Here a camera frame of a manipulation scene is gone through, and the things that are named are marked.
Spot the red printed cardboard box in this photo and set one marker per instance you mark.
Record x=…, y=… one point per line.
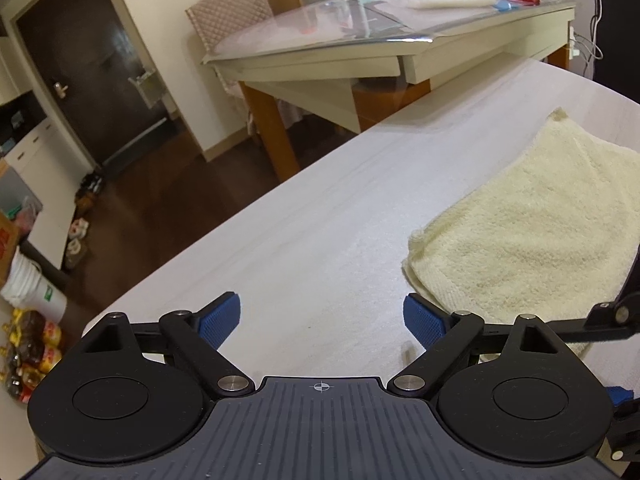
x=7, y=245

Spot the dark wooden door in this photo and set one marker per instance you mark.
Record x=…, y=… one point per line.
x=90, y=60

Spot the white plastic bucket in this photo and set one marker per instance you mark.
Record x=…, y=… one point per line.
x=35, y=290

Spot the light patterned slipper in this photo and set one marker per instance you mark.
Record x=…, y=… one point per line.
x=80, y=227
x=76, y=252

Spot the white hanging holder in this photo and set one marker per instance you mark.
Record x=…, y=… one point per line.
x=145, y=89

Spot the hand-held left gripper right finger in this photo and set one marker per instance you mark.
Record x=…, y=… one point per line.
x=422, y=320

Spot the dark shoes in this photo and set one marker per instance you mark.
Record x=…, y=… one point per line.
x=90, y=190

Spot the white low cabinet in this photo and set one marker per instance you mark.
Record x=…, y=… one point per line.
x=45, y=170

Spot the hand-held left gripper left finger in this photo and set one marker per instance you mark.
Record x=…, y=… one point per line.
x=220, y=320

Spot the pack of brown drink bottles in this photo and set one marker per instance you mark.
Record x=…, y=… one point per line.
x=32, y=350

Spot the chair with patterned cover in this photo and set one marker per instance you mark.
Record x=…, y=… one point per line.
x=225, y=15

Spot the cream desk with glass top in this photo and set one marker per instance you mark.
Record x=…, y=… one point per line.
x=350, y=67

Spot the black cabinet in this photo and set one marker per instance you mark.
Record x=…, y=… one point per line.
x=620, y=25

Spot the cream terry towel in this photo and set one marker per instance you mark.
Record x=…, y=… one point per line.
x=525, y=240

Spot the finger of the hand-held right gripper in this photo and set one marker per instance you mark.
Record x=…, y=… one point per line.
x=620, y=310
x=625, y=420

